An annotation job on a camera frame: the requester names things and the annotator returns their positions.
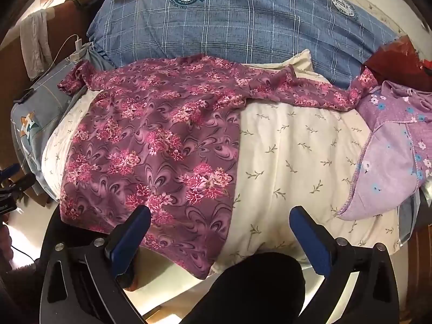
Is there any thin black cable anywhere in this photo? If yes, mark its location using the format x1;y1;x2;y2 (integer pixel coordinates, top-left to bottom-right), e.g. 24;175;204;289
11;247;36;262

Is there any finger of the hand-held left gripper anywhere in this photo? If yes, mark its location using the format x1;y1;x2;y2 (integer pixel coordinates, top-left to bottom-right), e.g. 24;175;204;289
0;173;36;197
0;163;21;180

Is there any person's black trouser leg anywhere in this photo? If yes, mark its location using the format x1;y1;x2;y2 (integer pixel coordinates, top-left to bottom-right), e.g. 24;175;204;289
205;251;304;324

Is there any red plastic bag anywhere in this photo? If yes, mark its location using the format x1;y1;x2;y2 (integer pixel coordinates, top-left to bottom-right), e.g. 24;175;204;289
364;36;432;86

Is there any grey hanging cloth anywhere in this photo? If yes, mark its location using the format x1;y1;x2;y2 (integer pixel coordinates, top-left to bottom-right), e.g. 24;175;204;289
19;9;55;81

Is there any lilac floral garment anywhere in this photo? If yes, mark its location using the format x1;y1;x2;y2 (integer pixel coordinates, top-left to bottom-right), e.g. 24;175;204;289
336;81;432;221

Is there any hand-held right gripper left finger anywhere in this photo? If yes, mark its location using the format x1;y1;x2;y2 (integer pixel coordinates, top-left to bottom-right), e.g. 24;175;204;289
40;205;151;324

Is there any brown headboard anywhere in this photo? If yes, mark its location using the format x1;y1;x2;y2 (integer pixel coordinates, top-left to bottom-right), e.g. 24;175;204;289
0;0;93;86

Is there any light blue star-print pillow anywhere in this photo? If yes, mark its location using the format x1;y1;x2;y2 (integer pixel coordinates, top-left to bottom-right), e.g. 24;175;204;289
10;42;102;198

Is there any maroon floral shirt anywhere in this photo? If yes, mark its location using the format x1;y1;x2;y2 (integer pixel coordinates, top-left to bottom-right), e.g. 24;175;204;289
57;54;378;280

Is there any white charger with cable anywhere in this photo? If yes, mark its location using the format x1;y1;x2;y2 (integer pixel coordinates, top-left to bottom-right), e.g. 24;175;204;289
43;35;89;75

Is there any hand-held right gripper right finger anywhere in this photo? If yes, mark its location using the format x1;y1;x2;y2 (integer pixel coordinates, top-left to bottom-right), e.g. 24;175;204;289
289;205;399;324

